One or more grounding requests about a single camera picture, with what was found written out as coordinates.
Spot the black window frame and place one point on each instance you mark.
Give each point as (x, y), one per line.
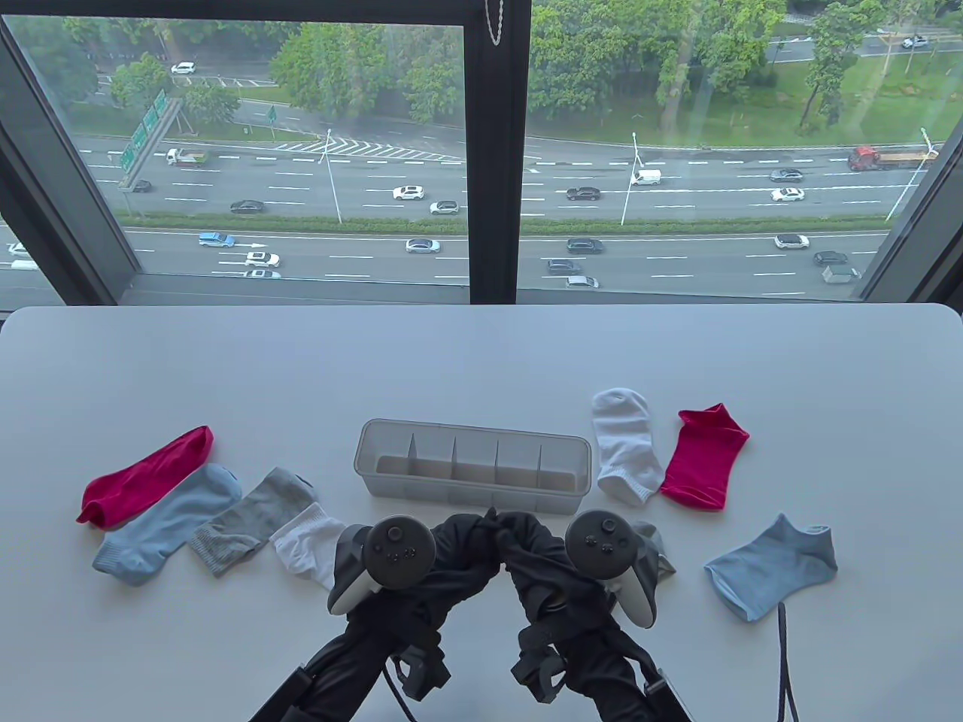
(493, 150)

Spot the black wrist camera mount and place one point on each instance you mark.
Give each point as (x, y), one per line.
(538, 677)
(420, 673)

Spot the grey sock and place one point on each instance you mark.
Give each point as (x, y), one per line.
(244, 519)
(663, 560)

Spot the person's left forearm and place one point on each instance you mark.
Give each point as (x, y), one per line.
(346, 669)

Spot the red sock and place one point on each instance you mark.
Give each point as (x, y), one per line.
(143, 477)
(707, 455)

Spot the green road sign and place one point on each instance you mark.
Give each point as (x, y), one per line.
(139, 139)

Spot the light blue sock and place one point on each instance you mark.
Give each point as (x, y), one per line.
(775, 568)
(165, 519)

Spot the person's right forearm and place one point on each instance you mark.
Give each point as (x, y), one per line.
(609, 677)

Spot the grey hand controller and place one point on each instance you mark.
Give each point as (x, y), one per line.
(399, 551)
(599, 543)

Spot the black labelled wrist box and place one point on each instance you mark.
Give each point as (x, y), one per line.
(282, 699)
(668, 696)

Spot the grey divided storage box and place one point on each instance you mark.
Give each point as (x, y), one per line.
(474, 462)

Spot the person's left hand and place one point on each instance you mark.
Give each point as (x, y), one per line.
(451, 571)

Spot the white street lamp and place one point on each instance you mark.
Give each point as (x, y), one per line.
(628, 188)
(906, 180)
(333, 180)

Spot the person's right hand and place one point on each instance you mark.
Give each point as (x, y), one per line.
(542, 571)

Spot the white sock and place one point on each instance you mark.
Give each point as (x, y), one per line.
(308, 549)
(624, 444)

